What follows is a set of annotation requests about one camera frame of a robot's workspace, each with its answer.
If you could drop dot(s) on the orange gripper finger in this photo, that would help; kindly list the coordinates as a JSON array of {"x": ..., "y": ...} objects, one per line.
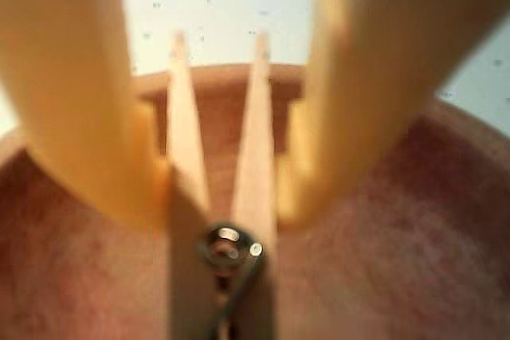
[
  {"x": 378, "y": 57},
  {"x": 71, "y": 97}
]

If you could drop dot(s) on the wooden clothespin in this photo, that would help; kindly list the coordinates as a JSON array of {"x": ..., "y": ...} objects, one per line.
[{"x": 187, "y": 212}]

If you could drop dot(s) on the brown wooden bowl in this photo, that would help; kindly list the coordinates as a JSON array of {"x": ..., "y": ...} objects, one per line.
[{"x": 398, "y": 244}]

